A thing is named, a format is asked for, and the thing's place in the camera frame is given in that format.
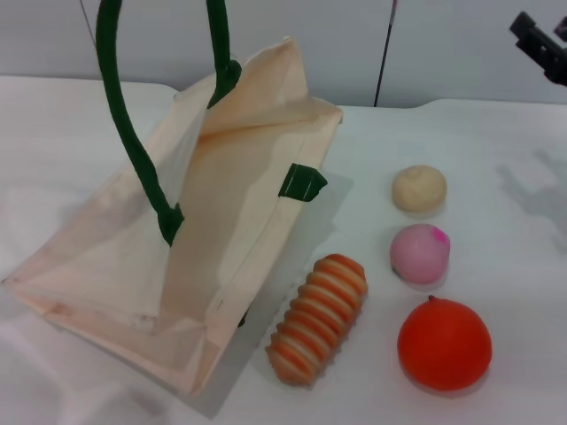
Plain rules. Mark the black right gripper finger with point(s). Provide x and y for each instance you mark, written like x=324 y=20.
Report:
x=536 y=40
x=562 y=27

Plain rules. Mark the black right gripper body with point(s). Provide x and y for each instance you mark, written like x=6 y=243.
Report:
x=557 y=66

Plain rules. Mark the red orange toy fruit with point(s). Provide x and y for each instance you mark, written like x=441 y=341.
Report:
x=443 y=345

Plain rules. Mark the pink toy peach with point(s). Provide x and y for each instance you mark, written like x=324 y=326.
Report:
x=418 y=257

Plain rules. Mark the cream round toy bun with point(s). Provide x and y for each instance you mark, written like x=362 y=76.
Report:
x=418 y=188

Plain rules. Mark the thin dark background pole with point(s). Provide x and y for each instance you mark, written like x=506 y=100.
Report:
x=384 y=57

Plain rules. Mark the orange striped toy bread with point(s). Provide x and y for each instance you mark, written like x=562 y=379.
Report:
x=316 y=319

